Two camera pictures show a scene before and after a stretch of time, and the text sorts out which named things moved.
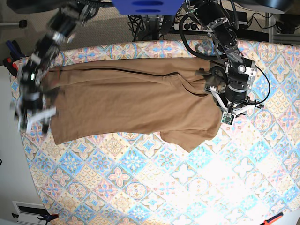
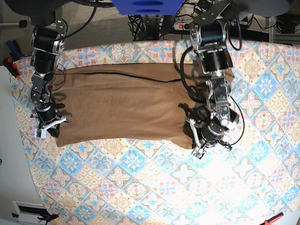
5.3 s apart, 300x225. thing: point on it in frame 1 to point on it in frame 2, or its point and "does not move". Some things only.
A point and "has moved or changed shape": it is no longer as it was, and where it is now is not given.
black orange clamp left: x=11 y=66 does not move
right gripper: x=236 y=101 to x=208 y=133
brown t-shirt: x=138 y=95 has moved or changed shape
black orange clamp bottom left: x=48 y=218 does not move
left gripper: x=31 y=108 to x=45 y=113
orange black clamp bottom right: x=268 y=221 does not move
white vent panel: x=28 y=213 does not move
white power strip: x=188 y=26 does not move
